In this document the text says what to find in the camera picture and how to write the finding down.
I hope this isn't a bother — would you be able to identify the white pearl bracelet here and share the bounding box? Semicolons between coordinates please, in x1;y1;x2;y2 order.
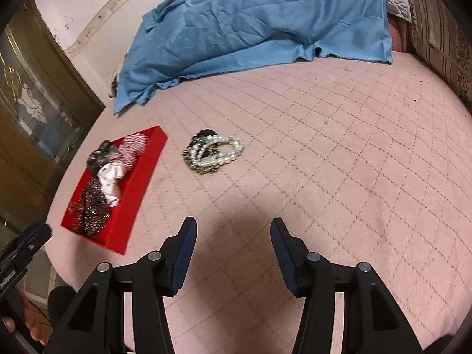
188;135;245;168

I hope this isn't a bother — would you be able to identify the person's foot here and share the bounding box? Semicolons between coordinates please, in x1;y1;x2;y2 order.
0;291;50;345

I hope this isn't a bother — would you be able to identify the striped floral cushion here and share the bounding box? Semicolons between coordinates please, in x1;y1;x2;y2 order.
409;0;472;113

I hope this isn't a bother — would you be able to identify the pink quilted bed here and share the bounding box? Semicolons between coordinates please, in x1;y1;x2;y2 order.
46;50;472;354

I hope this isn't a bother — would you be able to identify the brown rhinestone leaf hair clip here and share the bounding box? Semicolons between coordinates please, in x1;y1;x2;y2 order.
79;181;102;211

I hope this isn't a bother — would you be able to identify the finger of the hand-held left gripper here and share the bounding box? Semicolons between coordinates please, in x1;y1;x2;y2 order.
0;221;52;267

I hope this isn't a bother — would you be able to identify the white polka dot scrunchie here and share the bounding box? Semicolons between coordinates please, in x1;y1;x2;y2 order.
96;162;128;208

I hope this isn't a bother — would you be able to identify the grey quilted pillow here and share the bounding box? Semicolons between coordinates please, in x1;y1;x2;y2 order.
383;0;412;23

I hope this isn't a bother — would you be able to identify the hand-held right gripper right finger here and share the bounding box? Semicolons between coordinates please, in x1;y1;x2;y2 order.
270;218;425;354

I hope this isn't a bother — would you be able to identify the wooden glass door cabinet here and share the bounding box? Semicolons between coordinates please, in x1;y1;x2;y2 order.
0;0;106;237

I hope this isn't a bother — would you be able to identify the red plaid scrunchie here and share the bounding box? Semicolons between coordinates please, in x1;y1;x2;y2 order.
112;135;150;166

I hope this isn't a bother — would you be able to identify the blue cloth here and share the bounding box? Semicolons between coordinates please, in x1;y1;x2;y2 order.
112;0;393;116

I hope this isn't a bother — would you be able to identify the black green bead bracelet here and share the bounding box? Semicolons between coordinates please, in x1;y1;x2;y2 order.
192;130;219;155

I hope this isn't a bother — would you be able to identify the orange cushion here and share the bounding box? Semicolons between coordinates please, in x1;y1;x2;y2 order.
387;20;411;53

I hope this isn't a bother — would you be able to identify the red box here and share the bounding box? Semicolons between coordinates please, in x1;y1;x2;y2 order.
61;125;168;256

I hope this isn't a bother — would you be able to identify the gold chain bracelet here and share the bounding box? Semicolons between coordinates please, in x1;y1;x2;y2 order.
183;147;219;175

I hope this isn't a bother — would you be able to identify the black grey scrunchie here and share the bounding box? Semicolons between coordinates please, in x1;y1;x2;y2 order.
86;139;120;178

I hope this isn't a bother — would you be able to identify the white patterned cloth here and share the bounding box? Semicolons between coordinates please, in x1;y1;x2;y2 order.
109;68;123;99

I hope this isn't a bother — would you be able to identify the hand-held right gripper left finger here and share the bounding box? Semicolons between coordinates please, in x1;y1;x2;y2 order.
46;217;198;354

